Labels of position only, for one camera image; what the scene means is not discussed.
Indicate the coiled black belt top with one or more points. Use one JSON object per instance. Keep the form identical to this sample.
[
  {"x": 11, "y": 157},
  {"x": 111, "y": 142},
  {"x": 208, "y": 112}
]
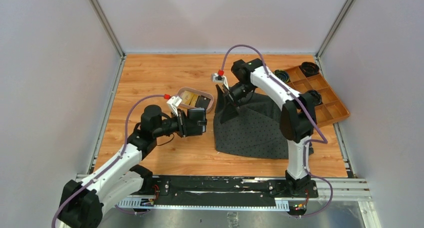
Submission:
[{"x": 309, "y": 69}]

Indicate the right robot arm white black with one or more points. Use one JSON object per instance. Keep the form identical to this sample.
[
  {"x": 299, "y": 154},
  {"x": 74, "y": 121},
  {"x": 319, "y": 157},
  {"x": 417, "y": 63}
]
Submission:
[{"x": 297, "y": 114}]

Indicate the coiled black belt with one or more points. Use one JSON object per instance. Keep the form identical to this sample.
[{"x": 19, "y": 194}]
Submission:
[
  {"x": 309, "y": 69},
  {"x": 317, "y": 98}
]

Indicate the pink oval tray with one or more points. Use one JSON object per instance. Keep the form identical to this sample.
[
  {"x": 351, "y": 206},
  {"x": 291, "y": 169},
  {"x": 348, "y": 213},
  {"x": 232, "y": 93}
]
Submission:
[{"x": 198, "y": 92}]

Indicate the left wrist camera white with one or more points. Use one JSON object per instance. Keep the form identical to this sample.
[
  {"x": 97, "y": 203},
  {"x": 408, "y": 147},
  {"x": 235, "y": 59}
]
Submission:
[{"x": 173, "y": 104}]

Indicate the brown wooden compartment tray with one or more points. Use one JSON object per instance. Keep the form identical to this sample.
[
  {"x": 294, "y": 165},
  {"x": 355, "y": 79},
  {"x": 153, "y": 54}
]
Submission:
[{"x": 332, "y": 109}]

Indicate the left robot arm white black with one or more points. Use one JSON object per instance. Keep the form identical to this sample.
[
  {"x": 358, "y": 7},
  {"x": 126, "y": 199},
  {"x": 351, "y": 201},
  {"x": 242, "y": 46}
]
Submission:
[{"x": 112, "y": 170}]

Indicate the coiled black belt middle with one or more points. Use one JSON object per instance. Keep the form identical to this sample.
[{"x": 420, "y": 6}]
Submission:
[{"x": 317, "y": 98}]

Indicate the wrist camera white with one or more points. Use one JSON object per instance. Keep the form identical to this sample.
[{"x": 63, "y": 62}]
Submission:
[
  {"x": 215, "y": 77},
  {"x": 173, "y": 104}
]

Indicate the aluminium frame rail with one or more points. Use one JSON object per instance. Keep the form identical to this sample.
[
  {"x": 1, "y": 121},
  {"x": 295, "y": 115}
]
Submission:
[{"x": 334, "y": 193}]

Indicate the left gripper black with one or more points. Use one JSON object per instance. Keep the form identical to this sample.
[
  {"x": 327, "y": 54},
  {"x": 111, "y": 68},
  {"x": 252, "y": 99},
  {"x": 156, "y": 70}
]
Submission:
[{"x": 181, "y": 121}]

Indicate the black leather card holder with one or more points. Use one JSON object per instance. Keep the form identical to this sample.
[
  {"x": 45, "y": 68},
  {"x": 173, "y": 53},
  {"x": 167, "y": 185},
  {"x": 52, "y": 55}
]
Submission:
[{"x": 195, "y": 122}]

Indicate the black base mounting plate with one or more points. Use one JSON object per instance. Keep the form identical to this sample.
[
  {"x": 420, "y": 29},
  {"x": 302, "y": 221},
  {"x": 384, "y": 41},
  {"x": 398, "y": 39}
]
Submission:
[{"x": 221, "y": 191}]

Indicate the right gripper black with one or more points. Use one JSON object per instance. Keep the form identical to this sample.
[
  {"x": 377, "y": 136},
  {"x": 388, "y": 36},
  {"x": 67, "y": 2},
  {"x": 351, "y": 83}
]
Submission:
[{"x": 229, "y": 110}]

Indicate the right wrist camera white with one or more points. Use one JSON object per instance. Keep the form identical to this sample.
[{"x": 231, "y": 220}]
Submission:
[{"x": 215, "y": 77}]

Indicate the dark grey dotted cloth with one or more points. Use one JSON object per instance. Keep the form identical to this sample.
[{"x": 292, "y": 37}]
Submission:
[{"x": 255, "y": 132}]

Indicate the gold credit card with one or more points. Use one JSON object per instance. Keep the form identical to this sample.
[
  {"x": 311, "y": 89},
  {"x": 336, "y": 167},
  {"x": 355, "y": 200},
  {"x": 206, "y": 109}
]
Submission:
[
  {"x": 194, "y": 100},
  {"x": 186, "y": 97}
]

